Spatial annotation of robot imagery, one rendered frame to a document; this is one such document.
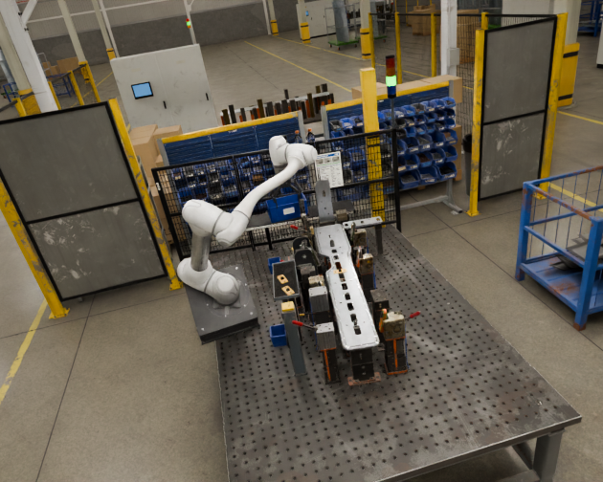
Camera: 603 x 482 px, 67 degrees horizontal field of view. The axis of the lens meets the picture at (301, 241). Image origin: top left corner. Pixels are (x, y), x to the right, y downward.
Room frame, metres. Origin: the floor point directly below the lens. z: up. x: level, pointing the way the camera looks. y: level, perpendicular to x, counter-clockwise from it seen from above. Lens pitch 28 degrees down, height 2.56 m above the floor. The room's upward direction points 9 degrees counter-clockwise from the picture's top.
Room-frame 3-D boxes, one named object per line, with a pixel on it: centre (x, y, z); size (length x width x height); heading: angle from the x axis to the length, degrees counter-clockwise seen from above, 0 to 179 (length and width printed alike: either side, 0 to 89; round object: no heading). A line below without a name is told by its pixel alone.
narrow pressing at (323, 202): (3.17, -0.22, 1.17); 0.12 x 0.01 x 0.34; 90
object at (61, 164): (4.16, 2.00, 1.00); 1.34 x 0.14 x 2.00; 99
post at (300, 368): (1.95, 0.13, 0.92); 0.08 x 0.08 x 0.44; 0
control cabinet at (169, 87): (9.24, 2.07, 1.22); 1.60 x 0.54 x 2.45; 99
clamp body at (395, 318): (1.85, -0.39, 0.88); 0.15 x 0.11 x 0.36; 90
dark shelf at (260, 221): (3.34, -0.01, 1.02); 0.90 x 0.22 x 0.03; 90
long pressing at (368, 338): (2.42, -0.22, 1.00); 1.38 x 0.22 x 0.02; 0
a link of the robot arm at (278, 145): (2.54, 0.03, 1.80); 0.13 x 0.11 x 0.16; 55
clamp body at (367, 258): (2.50, -0.38, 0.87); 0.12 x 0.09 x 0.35; 90
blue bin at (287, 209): (3.34, 0.07, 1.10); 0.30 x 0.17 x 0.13; 98
